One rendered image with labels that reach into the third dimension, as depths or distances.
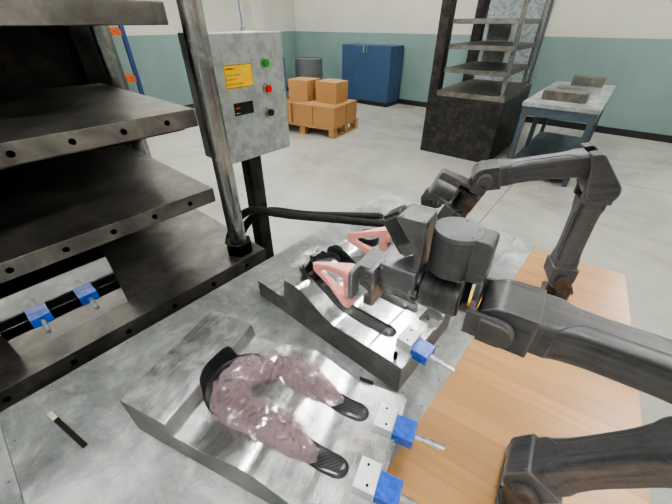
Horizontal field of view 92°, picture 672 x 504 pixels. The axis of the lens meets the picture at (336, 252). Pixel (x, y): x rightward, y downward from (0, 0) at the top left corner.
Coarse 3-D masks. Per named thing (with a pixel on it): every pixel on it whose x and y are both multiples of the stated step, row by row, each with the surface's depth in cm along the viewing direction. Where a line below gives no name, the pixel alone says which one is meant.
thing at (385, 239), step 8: (352, 232) 55; (360, 232) 53; (368, 232) 53; (376, 232) 52; (384, 232) 51; (352, 240) 55; (384, 240) 52; (360, 248) 55; (368, 248) 55; (384, 248) 53
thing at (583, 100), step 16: (576, 80) 421; (592, 80) 413; (544, 96) 355; (560, 96) 346; (576, 96) 338; (592, 96) 372; (608, 96) 372; (528, 112) 350; (544, 112) 341; (560, 112) 333; (576, 112) 325; (592, 112) 317; (544, 128) 500; (592, 128) 394; (512, 144) 374; (528, 144) 443; (544, 144) 451; (560, 144) 451; (576, 144) 451
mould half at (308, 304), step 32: (352, 256) 97; (288, 288) 88; (320, 288) 86; (320, 320) 84; (352, 320) 82; (384, 320) 82; (416, 320) 81; (448, 320) 88; (352, 352) 81; (384, 352) 73
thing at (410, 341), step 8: (408, 328) 76; (400, 336) 74; (408, 336) 74; (416, 336) 74; (400, 344) 74; (408, 344) 72; (416, 344) 74; (424, 344) 74; (408, 352) 73; (416, 352) 72; (424, 352) 72; (432, 352) 72; (416, 360) 73; (424, 360) 71; (432, 360) 72; (440, 360) 71; (448, 368) 70
